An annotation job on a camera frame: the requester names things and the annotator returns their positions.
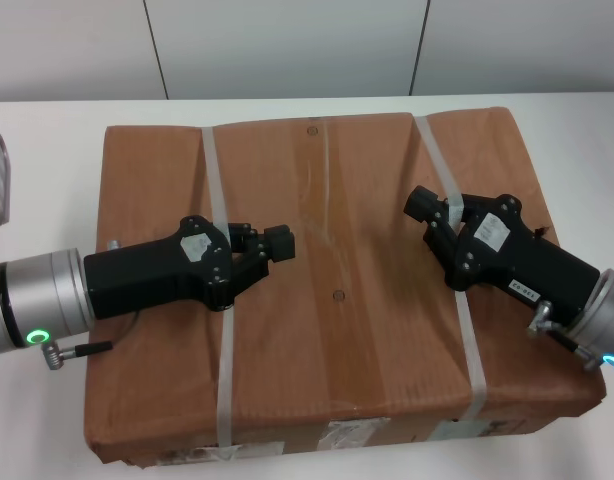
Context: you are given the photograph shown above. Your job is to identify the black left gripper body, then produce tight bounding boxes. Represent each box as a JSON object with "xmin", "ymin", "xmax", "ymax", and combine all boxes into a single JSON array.
[{"xmin": 82, "ymin": 215, "xmax": 236, "ymax": 322}]

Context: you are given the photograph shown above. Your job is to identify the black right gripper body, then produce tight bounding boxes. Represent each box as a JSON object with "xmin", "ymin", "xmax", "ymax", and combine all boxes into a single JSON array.
[{"xmin": 444, "ymin": 191, "xmax": 602, "ymax": 322}]

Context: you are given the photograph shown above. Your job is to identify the white plastic packing strap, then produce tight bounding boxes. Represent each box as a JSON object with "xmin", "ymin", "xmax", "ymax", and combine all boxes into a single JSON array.
[
  {"xmin": 411, "ymin": 114, "xmax": 491, "ymax": 427},
  {"xmin": 200, "ymin": 124, "xmax": 238, "ymax": 451}
]

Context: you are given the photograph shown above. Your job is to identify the brown cardboard box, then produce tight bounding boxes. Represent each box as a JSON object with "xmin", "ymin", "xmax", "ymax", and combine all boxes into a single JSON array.
[{"xmin": 81, "ymin": 104, "xmax": 609, "ymax": 469}]

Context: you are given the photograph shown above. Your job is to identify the right gripper cable with connectors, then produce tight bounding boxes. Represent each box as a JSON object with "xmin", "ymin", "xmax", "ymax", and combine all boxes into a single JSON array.
[{"xmin": 525, "ymin": 301, "xmax": 604, "ymax": 373}]

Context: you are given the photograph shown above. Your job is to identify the gripper cable with connectors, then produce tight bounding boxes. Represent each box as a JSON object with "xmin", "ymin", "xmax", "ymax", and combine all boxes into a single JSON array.
[
  {"xmin": 44, "ymin": 238, "xmax": 141, "ymax": 372},
  {"xmin": 525, "ymin": 301, "xmax": 604, "ymax": 373}
]

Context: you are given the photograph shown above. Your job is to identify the left gripper cable with connectors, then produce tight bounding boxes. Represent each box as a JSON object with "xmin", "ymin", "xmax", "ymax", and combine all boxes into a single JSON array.
[{"xmin": 44, "ymin": 238, "xmax": 141, "ymax": 372}]

